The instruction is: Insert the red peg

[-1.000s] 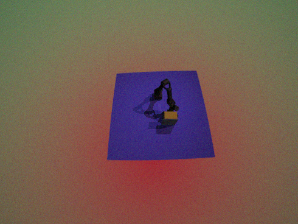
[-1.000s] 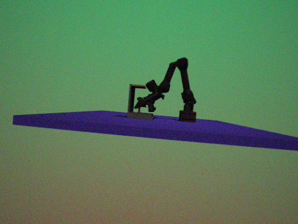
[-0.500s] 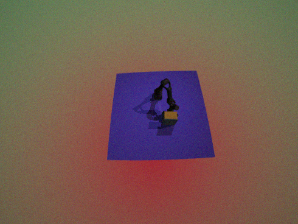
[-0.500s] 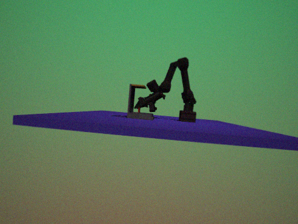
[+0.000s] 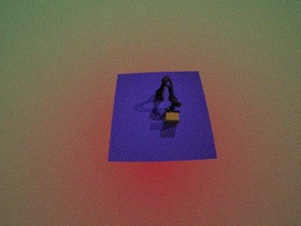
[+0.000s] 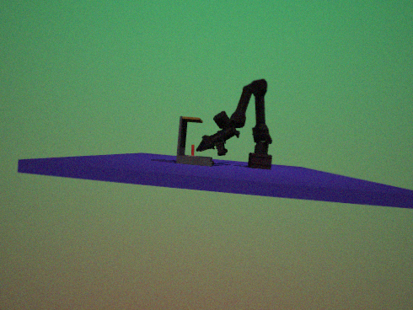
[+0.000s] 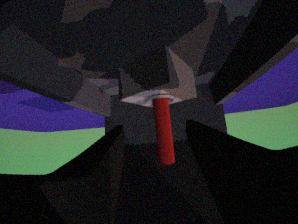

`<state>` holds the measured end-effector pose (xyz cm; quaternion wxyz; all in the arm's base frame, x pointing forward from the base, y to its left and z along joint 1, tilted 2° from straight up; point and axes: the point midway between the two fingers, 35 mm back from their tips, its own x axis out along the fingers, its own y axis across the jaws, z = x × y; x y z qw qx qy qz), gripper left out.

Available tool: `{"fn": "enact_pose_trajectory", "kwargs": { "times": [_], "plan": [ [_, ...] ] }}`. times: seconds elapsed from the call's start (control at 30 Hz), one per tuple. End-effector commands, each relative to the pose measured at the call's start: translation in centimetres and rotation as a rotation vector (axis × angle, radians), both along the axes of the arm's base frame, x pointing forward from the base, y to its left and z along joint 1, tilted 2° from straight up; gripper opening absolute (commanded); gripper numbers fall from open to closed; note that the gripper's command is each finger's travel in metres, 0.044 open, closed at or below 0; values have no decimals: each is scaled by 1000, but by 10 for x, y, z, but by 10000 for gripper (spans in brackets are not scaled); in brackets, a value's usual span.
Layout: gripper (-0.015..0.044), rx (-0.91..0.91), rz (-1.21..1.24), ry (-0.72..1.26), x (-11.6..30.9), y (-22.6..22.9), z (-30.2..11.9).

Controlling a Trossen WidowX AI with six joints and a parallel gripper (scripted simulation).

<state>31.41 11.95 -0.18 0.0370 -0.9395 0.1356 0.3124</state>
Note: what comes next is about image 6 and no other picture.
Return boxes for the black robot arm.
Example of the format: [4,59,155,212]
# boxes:
[213,79,272,156]

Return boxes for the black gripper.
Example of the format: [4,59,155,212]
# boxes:
[196,130,227,152]

